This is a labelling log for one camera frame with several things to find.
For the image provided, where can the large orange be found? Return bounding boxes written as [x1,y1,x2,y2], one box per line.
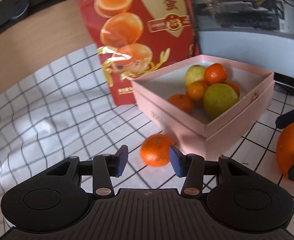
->
[276,122,294,181]

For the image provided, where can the small yellow-orange mandarin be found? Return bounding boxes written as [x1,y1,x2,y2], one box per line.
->
[187,81,208,101]

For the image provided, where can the pink cardboard box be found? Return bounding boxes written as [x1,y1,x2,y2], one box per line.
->
[132,55,274,160]

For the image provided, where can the small mandarin in box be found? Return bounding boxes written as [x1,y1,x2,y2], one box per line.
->
[225,81,240,97]

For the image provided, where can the green pear right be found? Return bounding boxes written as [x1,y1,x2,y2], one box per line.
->
[203,83,239,120]

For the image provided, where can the green pear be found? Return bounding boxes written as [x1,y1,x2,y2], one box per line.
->
[203,83,239,120]
[184,64,206,87]

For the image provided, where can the green pear left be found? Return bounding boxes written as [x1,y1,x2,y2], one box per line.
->
[184,64,206,87]

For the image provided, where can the mandarin atop box pile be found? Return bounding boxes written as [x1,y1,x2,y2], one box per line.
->
[204,63,228,86]

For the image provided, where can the glass cabinet at right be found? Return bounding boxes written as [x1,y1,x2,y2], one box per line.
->
[191,0,294,78]

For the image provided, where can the red egg gift bag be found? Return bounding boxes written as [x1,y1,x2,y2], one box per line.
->
[77,0,195,106]

